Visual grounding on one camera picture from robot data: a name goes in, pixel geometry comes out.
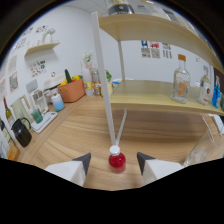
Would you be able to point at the white pouch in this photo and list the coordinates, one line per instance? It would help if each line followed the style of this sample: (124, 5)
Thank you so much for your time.
(218, 124)

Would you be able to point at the blue wall poster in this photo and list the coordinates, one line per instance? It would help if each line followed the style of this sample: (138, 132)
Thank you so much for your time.
(145, 49)

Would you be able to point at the red wall poster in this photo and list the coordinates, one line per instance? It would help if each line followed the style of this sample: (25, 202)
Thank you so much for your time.
(155, 50)

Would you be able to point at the clear bottle red round label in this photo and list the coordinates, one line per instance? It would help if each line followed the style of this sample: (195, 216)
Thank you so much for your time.
(204, 90)

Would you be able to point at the white kitchen scale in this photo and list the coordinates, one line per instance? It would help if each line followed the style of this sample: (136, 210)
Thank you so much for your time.
(45, 122)

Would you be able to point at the black kettle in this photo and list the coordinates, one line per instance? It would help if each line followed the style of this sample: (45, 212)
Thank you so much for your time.
(21, 135)

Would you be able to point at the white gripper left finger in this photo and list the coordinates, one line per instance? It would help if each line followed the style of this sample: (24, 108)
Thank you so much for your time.
(68, 170)

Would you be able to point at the orange box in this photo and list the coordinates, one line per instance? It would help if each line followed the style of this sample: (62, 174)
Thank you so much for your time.
(13, 151)

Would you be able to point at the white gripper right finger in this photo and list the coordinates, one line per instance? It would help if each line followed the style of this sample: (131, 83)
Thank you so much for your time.
(158, 168)

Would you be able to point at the two-tier wooden white-frame rack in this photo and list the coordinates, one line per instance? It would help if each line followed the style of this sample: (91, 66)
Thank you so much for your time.
(146, 95)

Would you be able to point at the green wine bottle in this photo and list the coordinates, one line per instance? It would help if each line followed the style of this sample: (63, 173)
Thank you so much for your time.
(8, 111)

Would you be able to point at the black silver yellow can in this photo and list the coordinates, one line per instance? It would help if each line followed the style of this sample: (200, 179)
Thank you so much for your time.
(120, 9)

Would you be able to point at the blue white tub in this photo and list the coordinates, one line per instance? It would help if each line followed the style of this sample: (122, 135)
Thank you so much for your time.
(57, 103)

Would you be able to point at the multicolour wall poster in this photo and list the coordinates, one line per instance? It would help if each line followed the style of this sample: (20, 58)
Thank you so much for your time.
(167, 50)

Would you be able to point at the table vase white flowers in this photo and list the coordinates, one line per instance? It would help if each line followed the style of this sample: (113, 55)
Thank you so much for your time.
(88, 60)

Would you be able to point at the red liquid bottle white cap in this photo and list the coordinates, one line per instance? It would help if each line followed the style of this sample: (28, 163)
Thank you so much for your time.
(117, 161)

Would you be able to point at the clear bottle orange cap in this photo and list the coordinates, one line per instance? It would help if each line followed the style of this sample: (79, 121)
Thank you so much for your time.
(181, 85)

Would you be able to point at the small white countertop machine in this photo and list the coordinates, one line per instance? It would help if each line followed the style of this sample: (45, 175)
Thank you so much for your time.
(39, 100)

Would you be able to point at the white rounded appliance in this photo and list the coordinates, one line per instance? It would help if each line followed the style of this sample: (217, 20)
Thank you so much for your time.
(53, 83)

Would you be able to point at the orange storage basket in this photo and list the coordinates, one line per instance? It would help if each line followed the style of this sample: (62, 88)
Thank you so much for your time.
(71, 91)

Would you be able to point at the brown door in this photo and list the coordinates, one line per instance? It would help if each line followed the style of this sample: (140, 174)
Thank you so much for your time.
(219, 75)

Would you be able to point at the wooden wall shelf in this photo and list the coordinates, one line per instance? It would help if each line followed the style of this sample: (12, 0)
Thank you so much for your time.
(41, 48)

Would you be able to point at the green cup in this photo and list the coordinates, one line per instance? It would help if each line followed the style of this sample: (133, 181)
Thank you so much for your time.
(37, 116)

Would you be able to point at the green potted plant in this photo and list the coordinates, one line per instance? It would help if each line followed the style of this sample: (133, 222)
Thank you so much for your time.
(108, 76)

